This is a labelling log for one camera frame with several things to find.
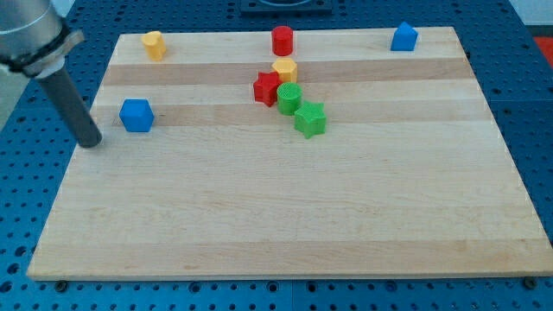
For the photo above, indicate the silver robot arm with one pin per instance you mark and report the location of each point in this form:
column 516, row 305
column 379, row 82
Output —
column 35, row 38

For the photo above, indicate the green star block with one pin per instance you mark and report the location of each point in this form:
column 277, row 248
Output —
column 310, row 119

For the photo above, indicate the green cylinder block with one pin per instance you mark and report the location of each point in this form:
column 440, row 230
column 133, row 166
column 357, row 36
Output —
column 289, row 98

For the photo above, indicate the red star block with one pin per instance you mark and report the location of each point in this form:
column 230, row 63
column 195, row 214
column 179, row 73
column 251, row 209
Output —
column 265, row 88

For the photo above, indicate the light wooden board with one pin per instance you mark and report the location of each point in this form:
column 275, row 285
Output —
column 412, row 178

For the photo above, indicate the yellow hexagon block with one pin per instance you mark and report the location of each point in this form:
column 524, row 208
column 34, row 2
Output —
column 286, row 68

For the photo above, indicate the red cylinder block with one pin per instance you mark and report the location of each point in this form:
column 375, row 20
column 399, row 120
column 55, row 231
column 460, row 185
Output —
column 282, row 38

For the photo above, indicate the blue hexagon block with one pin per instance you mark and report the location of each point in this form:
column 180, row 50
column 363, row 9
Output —
column 136, row 115

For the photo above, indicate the yellow heart block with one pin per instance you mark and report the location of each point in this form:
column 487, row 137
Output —
column 154, row 45

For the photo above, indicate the blue pentagon house block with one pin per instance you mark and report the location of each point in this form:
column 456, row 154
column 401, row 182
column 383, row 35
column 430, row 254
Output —
column 404, row 38

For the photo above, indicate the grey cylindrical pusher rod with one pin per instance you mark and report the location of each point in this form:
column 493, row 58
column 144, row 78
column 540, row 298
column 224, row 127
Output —
column 64, row 95

